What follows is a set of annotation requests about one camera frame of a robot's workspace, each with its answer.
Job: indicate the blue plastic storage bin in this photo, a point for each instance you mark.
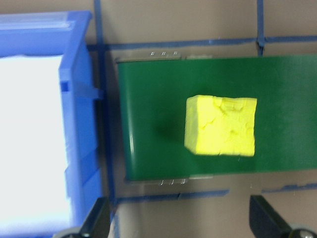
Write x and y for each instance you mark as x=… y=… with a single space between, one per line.
x=79 y=111

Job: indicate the white sheet bin liner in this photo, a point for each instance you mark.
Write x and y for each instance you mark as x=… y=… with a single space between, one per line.
x=29 y=136

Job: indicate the yellow foam block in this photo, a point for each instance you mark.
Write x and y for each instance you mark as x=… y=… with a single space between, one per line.
x=223 y=129

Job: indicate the green belt conveyor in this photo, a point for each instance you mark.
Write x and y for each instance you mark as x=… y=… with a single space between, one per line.
x=153 y=99

